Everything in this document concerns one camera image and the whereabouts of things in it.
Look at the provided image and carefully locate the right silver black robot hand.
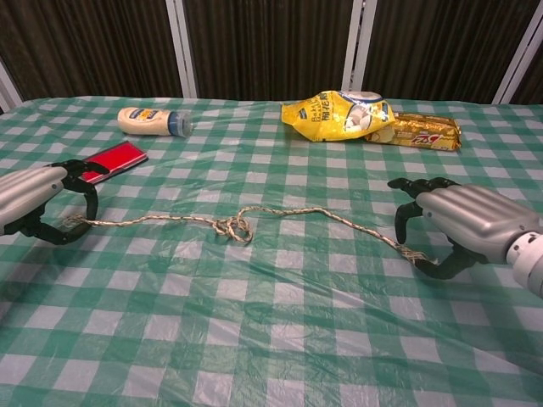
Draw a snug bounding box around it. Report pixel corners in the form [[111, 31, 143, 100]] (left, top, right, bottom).
[[387, 176, 543, 281]]

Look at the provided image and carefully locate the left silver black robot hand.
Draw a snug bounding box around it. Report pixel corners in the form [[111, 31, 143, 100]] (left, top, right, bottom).
[[0, 159, 111, 246]]

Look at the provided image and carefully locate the beige braided rope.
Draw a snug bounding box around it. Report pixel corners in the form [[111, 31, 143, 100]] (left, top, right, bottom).
[[62, 205, 439, 267]]

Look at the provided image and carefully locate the gold cracker package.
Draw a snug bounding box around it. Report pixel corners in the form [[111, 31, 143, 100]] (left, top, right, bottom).
[[364, 111, 462, 153]]

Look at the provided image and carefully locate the red flat case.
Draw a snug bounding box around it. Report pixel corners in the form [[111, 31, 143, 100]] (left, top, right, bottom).
[[80, 142, 150, 185]]

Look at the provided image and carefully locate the mayonnaise squeeze bottle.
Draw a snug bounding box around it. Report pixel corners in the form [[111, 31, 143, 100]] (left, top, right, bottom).
[[117, 107, 195, 138]]

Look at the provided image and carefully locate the yellow marshmallow bag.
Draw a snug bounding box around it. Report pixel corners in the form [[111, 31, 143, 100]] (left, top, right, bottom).
[[280, 89, 398, 143]]

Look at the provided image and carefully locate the green white checkered tablecloth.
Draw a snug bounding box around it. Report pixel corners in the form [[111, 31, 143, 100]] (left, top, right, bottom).
[[0, 94, 543, 407]]

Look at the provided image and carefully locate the white frame post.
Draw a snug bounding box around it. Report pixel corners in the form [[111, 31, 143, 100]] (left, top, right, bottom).
[[0, 56, 25, 114], [491, 0, 543, 105], [165, 0, 200, 100], [344, 0, 379, 101]]

